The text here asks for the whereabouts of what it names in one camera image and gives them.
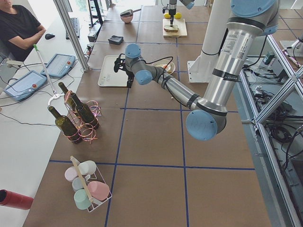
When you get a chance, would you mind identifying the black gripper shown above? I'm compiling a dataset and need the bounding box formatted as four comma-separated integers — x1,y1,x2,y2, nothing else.
162,3,177,26
114,53,134,88

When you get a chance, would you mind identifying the bread slice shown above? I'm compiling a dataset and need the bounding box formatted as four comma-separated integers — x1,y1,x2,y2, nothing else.
156,64,171,73
163,25,178,33

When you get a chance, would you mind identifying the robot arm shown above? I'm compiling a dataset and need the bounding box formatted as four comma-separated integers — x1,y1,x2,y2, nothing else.
162,0,194,27
114,0,280,141

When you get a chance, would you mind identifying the white bear tray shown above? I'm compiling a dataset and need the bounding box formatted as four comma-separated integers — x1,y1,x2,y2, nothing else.
98,55,128,87

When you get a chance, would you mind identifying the whole yellow lemon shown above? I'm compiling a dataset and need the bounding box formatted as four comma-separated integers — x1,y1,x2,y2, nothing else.
174,12,182,19

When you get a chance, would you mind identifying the wooden cutting board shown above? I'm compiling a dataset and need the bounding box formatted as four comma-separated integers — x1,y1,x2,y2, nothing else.
163,18,187,37

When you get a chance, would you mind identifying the white round plate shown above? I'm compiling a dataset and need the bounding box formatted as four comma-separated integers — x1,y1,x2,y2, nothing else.
152,60,176,74

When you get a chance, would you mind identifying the grey folded cloth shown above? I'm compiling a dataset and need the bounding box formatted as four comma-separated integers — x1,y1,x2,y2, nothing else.
108,35,124,45

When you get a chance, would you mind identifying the steel scoop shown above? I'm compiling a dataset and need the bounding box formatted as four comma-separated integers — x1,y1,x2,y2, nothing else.
120,9,141,17

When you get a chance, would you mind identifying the pink plastic bowl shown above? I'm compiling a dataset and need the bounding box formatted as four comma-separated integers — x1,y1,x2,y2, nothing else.
120,15,133,24

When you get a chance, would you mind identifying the green wine bottle back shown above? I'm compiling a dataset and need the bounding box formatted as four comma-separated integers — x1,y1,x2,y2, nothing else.
71,92,99,130

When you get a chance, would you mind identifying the green wine bottle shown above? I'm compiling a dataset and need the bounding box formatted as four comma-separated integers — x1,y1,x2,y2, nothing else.
48,106,82,144
71,92,99,130
58,82,77,115

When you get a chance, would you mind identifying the far teach pendant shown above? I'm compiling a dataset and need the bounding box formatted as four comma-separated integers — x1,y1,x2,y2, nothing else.
45,53,76,79

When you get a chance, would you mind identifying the teach pendant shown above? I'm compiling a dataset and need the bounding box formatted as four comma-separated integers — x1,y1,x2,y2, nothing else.
4,70,47,101
45,53,76,79

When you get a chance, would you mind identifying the black keyboard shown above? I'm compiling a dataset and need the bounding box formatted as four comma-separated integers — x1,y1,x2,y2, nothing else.
70,17,80,38

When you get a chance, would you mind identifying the green wine bottle front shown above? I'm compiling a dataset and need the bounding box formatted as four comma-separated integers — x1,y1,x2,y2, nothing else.
48,106,82,144

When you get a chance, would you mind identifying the black computer mouse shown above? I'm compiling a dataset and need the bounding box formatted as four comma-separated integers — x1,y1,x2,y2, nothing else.
45,33,55,40

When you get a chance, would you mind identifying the white cup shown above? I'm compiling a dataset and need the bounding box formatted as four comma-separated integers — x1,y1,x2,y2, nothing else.
78,160,97,175

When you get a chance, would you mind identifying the near teach pendant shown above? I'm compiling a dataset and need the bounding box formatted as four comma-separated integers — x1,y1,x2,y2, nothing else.
4,70,47,101

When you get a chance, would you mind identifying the lilac cup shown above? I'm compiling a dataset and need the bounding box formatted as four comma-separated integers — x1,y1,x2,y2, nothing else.
64,166,78,182

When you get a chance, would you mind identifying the pink cup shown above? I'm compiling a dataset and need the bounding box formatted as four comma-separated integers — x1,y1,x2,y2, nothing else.
88,181,110,201

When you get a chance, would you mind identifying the grey blue cup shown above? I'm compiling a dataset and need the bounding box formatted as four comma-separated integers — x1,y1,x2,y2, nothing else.
72,177,84,192

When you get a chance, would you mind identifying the seated person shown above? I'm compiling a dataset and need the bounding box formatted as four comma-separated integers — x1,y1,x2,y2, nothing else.
0,0,46,61

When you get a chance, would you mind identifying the mint green cup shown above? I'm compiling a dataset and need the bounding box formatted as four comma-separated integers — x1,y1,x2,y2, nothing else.
74,189,91,210

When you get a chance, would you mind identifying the red cylinder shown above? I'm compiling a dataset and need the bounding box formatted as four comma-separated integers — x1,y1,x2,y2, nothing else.
0,189,34,210

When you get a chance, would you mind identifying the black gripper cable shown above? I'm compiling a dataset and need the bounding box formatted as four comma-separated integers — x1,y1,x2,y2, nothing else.
118,53,175,88

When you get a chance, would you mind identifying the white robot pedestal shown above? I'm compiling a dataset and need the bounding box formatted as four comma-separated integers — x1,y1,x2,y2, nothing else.
187,0,231,83

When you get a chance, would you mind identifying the copper wire bottle rack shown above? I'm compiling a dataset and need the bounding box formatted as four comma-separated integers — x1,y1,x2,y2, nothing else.
65,101,102,143

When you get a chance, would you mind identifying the white wire cup rack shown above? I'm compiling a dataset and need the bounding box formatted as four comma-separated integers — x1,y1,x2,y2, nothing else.
65,156,112,212

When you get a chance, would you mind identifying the aluminium frame post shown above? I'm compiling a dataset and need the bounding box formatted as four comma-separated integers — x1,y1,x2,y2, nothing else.
53,0,90,72

